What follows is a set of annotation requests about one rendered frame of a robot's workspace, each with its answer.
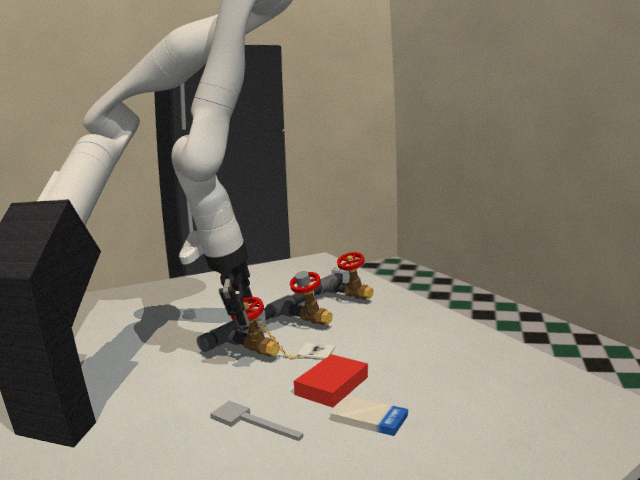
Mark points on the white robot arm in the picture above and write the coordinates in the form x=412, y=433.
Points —
x=176, y=58

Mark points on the grey cylinder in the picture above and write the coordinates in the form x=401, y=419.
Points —
x=302, y=278

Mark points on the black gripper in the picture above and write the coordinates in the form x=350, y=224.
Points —
x=231, y=278

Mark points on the red rectangular block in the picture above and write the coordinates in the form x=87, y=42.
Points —
x=331, y=380

